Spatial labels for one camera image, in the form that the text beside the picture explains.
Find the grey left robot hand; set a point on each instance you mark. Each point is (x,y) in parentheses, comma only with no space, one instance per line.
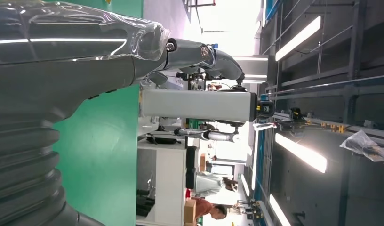
(70,65)

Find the green table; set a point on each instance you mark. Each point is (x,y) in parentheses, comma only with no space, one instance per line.
(98,156)

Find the white column robot machine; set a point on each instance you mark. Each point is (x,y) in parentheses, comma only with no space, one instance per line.
(198,104)

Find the white cabinet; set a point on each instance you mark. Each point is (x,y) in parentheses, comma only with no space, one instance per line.
(170,184)

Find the person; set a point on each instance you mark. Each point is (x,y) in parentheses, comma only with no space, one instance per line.
(207,209)
(207,184)

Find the cardboard box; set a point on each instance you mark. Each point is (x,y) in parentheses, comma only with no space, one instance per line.
(189,211)

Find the clear plastic bag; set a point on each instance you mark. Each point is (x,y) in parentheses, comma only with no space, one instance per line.
(365,148)

